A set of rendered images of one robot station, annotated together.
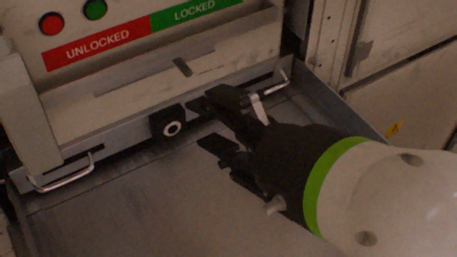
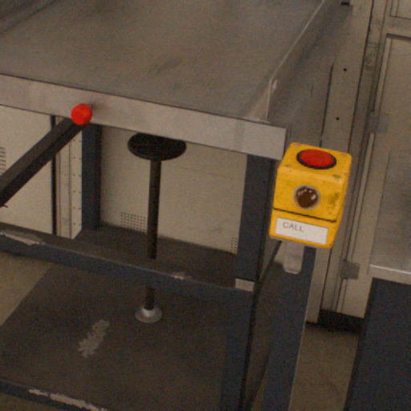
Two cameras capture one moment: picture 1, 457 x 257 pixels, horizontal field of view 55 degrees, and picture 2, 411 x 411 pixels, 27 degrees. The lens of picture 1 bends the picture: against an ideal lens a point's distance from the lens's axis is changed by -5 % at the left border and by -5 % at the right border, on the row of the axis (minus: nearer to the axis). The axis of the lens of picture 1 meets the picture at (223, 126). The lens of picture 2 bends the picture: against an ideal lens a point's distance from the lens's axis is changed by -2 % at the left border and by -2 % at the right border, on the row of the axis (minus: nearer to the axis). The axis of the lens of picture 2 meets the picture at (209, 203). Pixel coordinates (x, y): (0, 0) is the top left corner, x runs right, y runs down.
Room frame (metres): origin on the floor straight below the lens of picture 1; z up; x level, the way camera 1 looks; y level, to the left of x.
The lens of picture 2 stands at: (-0.77, -1.27, 1.36)
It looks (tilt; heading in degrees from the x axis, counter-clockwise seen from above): 30 degrees down; 46
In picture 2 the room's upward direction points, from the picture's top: 5 degrees clockwise
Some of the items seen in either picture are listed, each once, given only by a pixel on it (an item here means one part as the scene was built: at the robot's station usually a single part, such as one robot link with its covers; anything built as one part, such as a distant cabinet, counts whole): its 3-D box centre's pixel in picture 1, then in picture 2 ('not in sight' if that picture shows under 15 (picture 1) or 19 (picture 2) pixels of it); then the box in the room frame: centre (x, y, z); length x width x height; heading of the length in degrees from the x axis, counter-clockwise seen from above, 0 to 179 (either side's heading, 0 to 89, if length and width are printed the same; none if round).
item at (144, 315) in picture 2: not in sight; (148, 311); (0.22, -0.09, 0.18); 0.06 x 0.06 x 0.02
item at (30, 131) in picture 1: (20, 106); not in sight; (0.38, 0.25, 1.09); 0.08 x 0.05 x 0.17; 31
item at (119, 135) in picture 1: (158, 110); not in sight; (0.56, 0.11, 0.89); 0.54 x 0.05 x 0.06; 121
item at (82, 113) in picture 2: not in sight; (83, 111); (-0.09, -0.28, 0.82); 0.04 x 0.03 x 0.03; 31
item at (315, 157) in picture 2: not in sight; (315, 161); (-0.03, -0.69, 0.90); 0.04 x 0.04 x 0.02
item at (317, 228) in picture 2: not in sight; (311, 195); (-0.03, -0.69, 0.85); 0.08 x 0.08 x 0.10; 31
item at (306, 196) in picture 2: not in sight; (305, 199); (-0.07, -0.72, 0.87); 0.03 x 0.01 x 0.03; 121
